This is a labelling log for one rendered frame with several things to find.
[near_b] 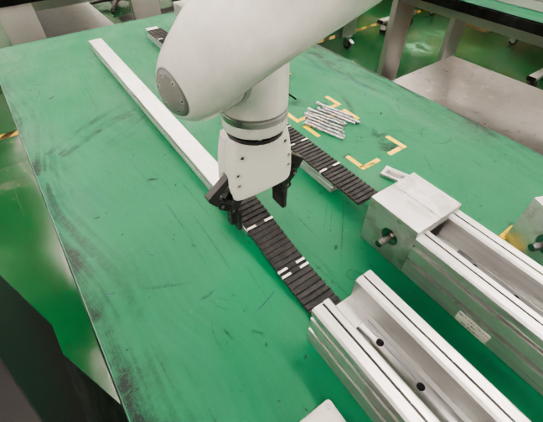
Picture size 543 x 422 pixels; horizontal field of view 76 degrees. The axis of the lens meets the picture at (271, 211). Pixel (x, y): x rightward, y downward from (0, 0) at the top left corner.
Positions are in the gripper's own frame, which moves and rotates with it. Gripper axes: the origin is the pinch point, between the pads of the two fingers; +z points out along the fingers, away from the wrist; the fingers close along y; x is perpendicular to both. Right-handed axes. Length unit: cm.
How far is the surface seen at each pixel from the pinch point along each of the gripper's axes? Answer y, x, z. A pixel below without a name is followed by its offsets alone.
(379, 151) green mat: -34.5, -4.2, 6.3
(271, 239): 0.0, 3.9, 4.0
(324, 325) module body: 5.0, 21.8, -2.0
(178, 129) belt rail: -0.4, -33.1, 3.3
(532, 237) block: -32.9, 28.3, 2.1
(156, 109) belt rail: 0.3, -44.0, 3.3
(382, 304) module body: -2.4, 23.8, -2.1
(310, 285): -0.2, 13.7, 5.4
